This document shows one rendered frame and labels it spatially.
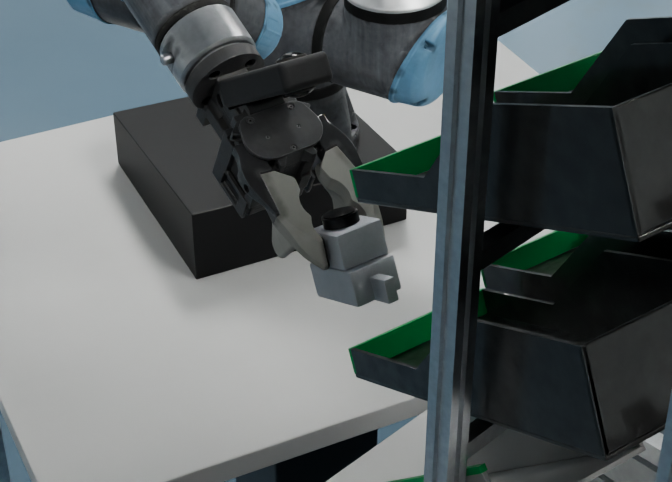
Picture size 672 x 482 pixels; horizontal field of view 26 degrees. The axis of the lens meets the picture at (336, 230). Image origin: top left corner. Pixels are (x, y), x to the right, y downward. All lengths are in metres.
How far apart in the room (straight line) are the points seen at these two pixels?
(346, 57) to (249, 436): 0.44
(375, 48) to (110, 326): 0.44
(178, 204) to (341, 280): 0.60
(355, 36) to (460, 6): 0.86
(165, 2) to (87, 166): 0.72
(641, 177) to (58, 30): 3.47
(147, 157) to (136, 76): 2.11
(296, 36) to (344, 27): 0.06
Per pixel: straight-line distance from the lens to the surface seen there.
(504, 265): 1.19
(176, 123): 1.88
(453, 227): 0.85
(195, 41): 1.24
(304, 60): 1.14
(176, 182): 1.75
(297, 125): 1.21
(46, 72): 3.97
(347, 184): 1.19
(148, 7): 1.28
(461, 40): 0.80
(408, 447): 1.52
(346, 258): 1.14
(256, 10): 1.37
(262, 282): 1.73
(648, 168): 0.78
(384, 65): 1.63
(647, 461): 1.43
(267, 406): 1.56
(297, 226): 1.15
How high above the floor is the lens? 1.92
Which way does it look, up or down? 36 degrees down
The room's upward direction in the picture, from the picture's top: straight up
